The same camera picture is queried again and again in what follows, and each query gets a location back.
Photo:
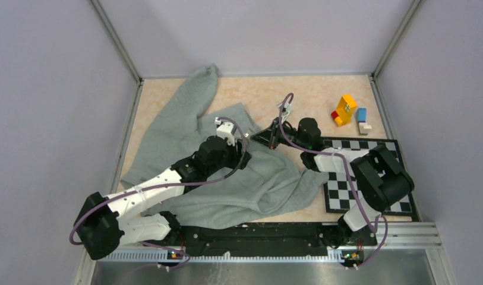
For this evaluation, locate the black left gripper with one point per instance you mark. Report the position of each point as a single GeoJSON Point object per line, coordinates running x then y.
{"type": "Point", "coordinates": [240, 158]}

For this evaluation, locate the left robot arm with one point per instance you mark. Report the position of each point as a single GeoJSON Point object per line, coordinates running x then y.
{"type": "Point", "coordinates": [104, 223]}

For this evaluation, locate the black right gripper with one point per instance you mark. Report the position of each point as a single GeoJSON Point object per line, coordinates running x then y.
{"type": "Point", "coordinates": [270, 136]}

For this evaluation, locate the black white checkerboard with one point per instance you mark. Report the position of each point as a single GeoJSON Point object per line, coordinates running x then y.
{"type": "Point", "coordinates": [377, 173]}

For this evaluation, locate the white cable duct strip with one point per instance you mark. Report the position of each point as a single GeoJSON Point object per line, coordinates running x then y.
{"type": "Point", "coordinates": [159, 255]}

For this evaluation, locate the white beige toy block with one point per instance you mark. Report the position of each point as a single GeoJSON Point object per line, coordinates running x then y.
{"type": "Point", "coordinates": [364, 128]}

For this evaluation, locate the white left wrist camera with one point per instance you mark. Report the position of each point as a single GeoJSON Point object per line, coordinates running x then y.
{"type": "Point", "coordinates": [225, 129]}

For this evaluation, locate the yellow red toy block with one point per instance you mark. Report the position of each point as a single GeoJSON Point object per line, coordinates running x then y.
{"type": "Point", "coordinates": [343, 113]}

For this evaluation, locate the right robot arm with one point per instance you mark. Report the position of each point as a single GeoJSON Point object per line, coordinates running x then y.
{"type": "Point", "coordinates": [354, 219]}

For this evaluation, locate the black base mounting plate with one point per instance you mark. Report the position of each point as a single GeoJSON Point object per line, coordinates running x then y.
{"type": "Point", "coordinates": [264, 249]}

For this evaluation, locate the blue toy block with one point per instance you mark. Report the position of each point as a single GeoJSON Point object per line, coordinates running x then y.
{"type": "Point", "coordinates": [361, 115]}

